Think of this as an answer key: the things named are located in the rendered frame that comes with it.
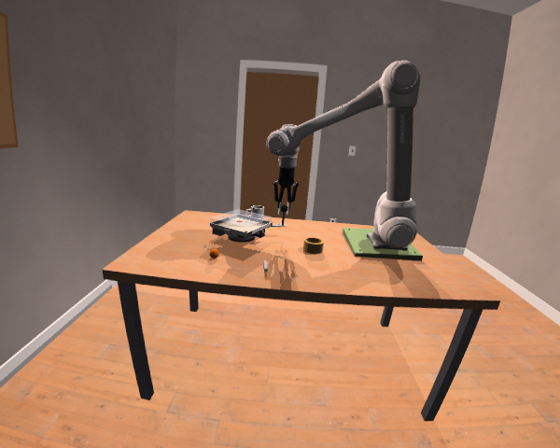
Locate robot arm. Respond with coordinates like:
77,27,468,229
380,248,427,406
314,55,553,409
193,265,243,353
267,61,421,250

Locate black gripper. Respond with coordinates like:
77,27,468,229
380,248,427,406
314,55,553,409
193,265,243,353
273,167,299,216

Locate dark grey mug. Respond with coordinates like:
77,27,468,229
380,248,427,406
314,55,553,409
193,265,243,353
246,205,264,215

